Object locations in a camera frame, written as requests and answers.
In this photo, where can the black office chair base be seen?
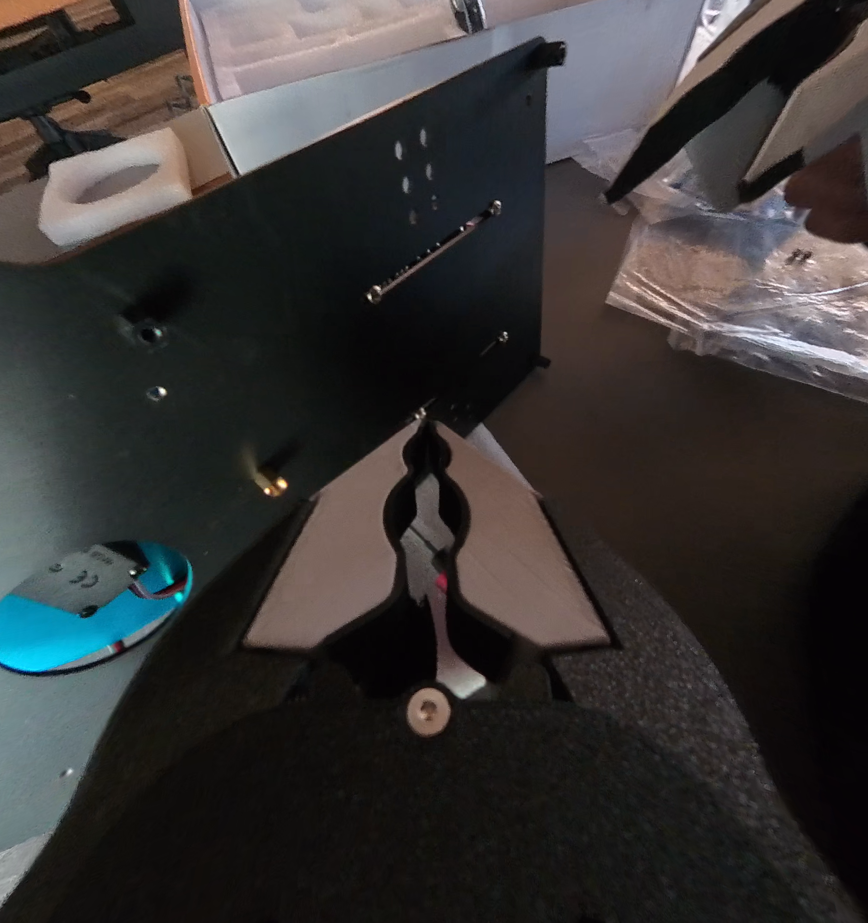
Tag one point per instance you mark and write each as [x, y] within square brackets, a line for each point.
[52, 122]

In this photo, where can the red electric screwdriver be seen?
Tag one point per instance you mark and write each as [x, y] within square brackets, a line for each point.
[441, 582]

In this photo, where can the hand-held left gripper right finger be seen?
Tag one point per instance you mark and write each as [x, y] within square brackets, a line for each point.
[520, 570]

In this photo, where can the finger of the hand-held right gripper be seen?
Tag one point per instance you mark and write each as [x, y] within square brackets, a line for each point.
[838, 86]
[729, 86]

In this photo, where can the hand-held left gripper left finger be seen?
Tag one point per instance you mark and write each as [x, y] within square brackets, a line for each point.
[326, 570]

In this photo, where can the silver motor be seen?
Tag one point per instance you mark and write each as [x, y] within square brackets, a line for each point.
[73, 577]

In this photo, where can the wooden table with black frame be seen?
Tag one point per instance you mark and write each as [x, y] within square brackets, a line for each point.
[8, 18]

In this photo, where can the white foam block with hole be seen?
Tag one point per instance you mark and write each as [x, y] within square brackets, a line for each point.
[66, 216]

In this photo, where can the person in black shirt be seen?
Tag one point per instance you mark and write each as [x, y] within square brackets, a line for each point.
[866, 649]

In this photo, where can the person's right hand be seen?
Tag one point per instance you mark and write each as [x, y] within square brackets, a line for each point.
[834, 195]

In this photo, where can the dark grey desk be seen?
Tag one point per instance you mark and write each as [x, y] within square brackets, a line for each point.
[657, 447]

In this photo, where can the black metal plate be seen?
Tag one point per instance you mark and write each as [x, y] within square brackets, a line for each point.
[261, 288]

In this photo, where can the orange white cardboard box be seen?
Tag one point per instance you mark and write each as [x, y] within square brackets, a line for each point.
[607, 86]

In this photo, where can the large clear plastic bag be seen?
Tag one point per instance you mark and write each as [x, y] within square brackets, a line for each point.
[751, 324]

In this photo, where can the blue metal robot frame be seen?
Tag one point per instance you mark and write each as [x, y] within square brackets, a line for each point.
[45, 634]

